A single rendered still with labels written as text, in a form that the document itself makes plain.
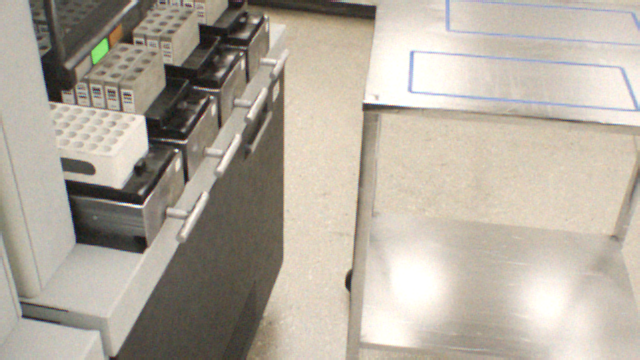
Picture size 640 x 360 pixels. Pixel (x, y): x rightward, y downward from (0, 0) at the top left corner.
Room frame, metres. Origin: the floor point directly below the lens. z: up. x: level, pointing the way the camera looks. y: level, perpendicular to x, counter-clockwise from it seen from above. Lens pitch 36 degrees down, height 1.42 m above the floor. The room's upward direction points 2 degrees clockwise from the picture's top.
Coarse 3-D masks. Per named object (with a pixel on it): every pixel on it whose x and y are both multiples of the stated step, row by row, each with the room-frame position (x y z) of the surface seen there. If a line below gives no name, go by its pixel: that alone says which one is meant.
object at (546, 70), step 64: (384, 0) 1.42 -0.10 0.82; (448, 0) 1.43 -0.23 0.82; (512, 0) 1.44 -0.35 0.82; (384, 64) 1.16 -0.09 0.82; (448, 64) 1.17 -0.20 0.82; (512, 64) 1.18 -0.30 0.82; (576, 64) 1.19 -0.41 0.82; (576, 128) 1.01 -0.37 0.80; (384, 256) 1.31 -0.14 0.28; (448, 256) 1.32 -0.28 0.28; (512, 256) 1.32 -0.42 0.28; (576, 256) 1.33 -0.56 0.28; (384, 320) 1.12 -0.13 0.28; (448, 320) 1.12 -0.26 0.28; (512, 320) 1.13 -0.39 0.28; (576, 320) 1.14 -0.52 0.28
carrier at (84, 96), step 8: (112, 48) 1.07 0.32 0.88; (96, 64) 1.02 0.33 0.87; (88, 72) 1.00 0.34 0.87; (80, 80) 0.97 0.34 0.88; (80, 88) 0.97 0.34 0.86; (88, 88) 0.97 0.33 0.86; (80, 96) 0.97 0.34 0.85; (88, 96) 0.97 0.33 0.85; (80, 104) 0.97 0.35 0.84; (88, 104) 0.97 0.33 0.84
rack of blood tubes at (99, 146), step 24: (72, 120) 0.90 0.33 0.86; (96, 120) 0.89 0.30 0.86; (120, 120) 0.89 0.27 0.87; (144, 120) 0.89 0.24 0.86; (72, 144) 0.83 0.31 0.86; (96, 144) 0.83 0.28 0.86; (120, 144) 0.83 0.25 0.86; (144, 144) 0.88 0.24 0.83; (72, 168) 0.85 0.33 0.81; (96, 168) 0.81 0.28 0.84; (120, 168) 0.81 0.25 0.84
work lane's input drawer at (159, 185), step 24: (144, 168) 0.85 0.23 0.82; (168, 168) 0.87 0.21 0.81; (72, 192) 0.81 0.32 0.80; (96, 192) 0.80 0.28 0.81; (120, 192) 0.80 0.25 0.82; (144, 192) 0.80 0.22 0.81; (168, 192) 0.86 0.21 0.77; (72, 216) 0.80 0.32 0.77; (96, 216) 0.79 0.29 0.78; (120, 216) 0.79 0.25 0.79; (144, 216) 0.78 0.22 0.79; (168, 216) 0.84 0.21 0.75; (192, 216) 0.83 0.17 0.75
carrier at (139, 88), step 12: (156, 48) 1.07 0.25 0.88; (144, 60) 1.03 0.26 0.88; (156, 60) 1.04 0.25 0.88; (132, 72) 0.99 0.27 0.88; (144, 72) 0.99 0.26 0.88; (156, 72) 1.03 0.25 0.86; (120, 84) 0.96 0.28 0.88; (132, 84) 0.96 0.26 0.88; (144, 84) 0.99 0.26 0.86; (156, 84) 1.03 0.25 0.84; (132, 96) 0.95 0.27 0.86; (144, 96) 0.99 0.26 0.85; (156, 96) 1.03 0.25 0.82; (132, 108) 0.95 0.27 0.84; (144, 108) 0.98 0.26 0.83
